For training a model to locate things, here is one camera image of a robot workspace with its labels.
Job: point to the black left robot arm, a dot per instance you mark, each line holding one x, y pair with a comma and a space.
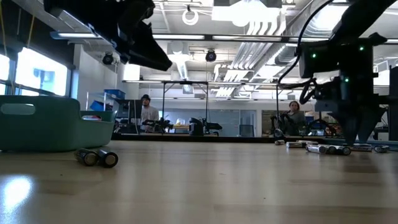
87, 12

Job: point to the person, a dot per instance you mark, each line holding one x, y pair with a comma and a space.
295, 119
149, 113

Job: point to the blue shelf bin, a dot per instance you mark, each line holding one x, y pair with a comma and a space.
98, 105
115, 94

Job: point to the overhead light bar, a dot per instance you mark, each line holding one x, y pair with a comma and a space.
208, 38

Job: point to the large bright window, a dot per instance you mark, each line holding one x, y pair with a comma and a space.
40, 71

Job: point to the black computer monitor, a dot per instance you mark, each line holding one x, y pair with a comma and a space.
129, 112

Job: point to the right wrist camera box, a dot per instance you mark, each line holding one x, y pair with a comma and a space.
320, 62

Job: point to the grey office chair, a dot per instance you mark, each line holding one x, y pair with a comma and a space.
246, 130

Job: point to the green plastic bin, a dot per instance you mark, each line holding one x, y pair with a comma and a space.
46, 130

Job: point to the silver ventilation duct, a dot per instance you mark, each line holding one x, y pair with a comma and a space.
289, 53

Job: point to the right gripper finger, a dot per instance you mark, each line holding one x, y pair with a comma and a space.
368, 124
350, 127

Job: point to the black aluminium table frame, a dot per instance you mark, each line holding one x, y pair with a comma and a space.
236, 139

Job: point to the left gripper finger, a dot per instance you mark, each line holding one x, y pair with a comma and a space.
149, 53

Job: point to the black background table frame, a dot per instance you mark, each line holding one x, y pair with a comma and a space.
277, 105
163, 109

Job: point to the metal storage rack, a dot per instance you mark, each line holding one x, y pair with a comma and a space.
88, 105

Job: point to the black ceiling spotlight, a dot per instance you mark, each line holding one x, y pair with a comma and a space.
211, 56
108, 58

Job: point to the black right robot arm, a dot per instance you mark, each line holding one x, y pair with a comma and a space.
363, 15

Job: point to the black upright frame post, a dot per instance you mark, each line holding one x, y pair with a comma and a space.
393, 109

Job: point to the background black robot arm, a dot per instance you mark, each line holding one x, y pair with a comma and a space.
157, 124
205, 126

